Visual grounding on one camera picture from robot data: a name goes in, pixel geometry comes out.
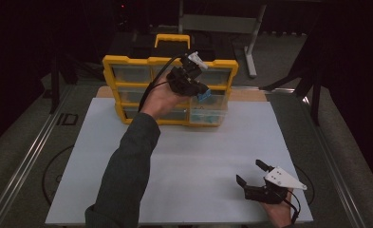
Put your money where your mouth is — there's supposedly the clear plastic drawer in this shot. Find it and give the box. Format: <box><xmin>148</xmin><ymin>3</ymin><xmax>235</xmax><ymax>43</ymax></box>
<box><xmin>189</xmin><ymin>89</ymin><xmax>230</xmax><ymax>125</ymax></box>

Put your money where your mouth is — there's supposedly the yellow drawer organizer cabinet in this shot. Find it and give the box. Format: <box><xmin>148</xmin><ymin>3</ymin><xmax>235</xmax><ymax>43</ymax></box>
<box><xmin>102</xmin><ymin>32</ymin><xmax>239</xmax><ymax>128</ymax></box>

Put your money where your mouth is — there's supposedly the dark metal stand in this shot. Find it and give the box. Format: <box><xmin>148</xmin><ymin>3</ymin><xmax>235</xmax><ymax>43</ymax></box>
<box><xmin>48</xmin><ymin>31</ymin><xmax>81</xmax><ymax>115</ymax></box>
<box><xmin>259</xmin><ymin>18</ymin><xmax>326</xmax><ymax>127</ymax></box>

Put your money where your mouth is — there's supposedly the grey metal desk frame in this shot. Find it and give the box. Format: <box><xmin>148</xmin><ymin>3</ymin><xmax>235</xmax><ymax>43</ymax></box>
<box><xmin>177</xmin><ymin>0</ymin><xmax>268</xmax><ymax>79</ymax></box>

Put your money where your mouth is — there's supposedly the aluminium floor rail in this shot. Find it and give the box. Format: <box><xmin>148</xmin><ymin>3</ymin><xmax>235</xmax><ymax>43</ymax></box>
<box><xmin>301</xmin><ymin>94</ymin><xmax>370</xmax><ymax>228</ymax></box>
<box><xmin>0</xmin><ymin>85</ymin><xmax>73</xmax><ymax>228</ymax></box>

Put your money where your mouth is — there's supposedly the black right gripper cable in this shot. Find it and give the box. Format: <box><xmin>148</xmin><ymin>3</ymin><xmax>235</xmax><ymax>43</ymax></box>
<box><xmin>283</xmin><ymin>164</ymin><xmax>315</xmax><ymax>224</ymax></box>

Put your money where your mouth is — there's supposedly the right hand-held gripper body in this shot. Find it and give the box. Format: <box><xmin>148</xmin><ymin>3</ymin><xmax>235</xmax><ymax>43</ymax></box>
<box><xmin>244</xmin><ymin>166</ymin><xmax>308</xmax><ymax>205</ymax></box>

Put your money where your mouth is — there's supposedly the person's right hand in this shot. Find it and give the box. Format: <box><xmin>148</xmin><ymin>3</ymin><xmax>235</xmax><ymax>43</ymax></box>
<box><xmin>261</xmin><ymin>188</ymin><xmax>298</xmax><ymax>228</ymax></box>

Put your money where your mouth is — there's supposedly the blue binder clip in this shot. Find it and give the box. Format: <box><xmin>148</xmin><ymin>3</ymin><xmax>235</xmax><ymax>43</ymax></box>
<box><xmin>196</xmin><ymin>88</ymin><xmax>213</xmax><ymax>103</ymax></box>

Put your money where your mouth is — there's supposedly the person's left hand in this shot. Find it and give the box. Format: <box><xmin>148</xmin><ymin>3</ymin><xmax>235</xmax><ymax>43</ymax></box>
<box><xmin>139</xmin><ymin>70</ymin><xmax>190</xmax><ymax>121</ymax></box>

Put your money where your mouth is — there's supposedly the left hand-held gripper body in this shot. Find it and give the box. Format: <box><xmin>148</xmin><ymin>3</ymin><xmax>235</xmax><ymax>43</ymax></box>
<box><xmin>166</xmin><ymin>51</ymin><xmax>209</xmax><ymax>97</ymax></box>

